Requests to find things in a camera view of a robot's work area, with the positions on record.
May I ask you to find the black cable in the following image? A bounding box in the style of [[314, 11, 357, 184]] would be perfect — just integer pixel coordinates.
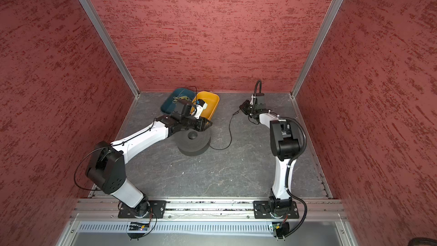
[[208, 109, 241, 151]]

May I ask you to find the grey cable spool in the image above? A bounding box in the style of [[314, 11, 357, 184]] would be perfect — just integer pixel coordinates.
[[174, 129, 211, 157]]

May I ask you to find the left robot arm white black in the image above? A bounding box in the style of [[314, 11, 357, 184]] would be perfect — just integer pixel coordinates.
[[85, 99, 212, 218]]

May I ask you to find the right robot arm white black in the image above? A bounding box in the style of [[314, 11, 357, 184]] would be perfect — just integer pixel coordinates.
[[240, 93, 307, 218]]

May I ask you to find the teal plastic bin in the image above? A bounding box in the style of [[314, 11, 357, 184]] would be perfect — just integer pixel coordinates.
[[160, 88, 195, 115]]

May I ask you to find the yellow plastic bin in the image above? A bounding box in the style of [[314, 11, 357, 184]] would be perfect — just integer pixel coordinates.
[[193, 91, 220, 121]]

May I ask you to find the black corrugated hose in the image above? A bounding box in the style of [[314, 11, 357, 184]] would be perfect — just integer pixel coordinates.
[[253, 80, 308, 236]]

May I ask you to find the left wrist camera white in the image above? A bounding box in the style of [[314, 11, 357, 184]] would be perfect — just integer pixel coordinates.
[[194, 99, 208, 119]]

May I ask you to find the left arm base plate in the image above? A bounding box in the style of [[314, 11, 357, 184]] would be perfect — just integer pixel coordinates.
[[118, 200, 167, 220]]

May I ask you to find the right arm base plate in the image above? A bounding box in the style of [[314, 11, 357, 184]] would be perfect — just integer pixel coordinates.
[[253, 199, 299, 219]]

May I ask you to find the aluminium front rail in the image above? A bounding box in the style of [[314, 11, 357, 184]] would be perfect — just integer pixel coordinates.
[[69, 197, 348, 222]]

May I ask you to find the white vented cable duct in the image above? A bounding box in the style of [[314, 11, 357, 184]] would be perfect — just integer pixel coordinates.
[[77, 222, 273, 236]]

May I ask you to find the right aluminium corner post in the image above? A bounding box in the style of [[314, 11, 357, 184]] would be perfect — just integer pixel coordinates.
[[291, 0, 344, 100]]

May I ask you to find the aluminium corner post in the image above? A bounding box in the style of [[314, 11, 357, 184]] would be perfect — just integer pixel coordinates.
[[291, 0, 344, 100], [79, 0, 141, 98]]

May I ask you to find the left aluminium corner post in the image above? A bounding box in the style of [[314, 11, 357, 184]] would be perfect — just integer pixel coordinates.
[[79, 0, 141, 98]]

